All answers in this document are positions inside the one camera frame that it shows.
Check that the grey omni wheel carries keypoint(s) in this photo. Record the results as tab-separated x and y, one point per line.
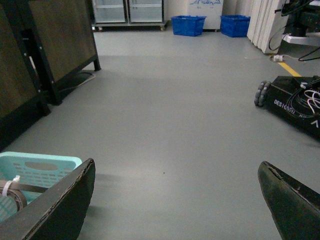
261	94

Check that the light teal plastic basket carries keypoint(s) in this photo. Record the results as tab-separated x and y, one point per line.
41	170

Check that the blue crate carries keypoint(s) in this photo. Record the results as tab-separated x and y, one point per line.
235	26
187	25

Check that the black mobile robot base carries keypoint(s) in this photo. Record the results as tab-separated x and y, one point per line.
296	99

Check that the black robot stand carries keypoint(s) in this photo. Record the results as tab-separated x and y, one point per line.
305	22

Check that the white stacked panels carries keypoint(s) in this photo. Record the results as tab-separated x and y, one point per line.
267	25

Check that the white chest freezer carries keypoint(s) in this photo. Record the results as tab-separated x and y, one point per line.
210	9

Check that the white zip tie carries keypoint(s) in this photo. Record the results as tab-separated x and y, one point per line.
7	185

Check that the white power strip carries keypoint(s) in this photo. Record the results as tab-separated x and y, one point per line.
277	58

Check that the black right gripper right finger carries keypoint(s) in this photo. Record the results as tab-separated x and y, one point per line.
294	207

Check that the dark wooden display stand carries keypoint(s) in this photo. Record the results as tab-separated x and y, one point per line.
43	45

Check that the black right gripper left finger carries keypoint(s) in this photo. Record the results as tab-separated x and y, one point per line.
58	213

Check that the glass door refrigerator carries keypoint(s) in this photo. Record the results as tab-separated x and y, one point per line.
129	13

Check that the blue crate right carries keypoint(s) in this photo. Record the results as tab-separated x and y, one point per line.
235	26

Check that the blue crate left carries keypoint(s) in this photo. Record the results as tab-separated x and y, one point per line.
187	25

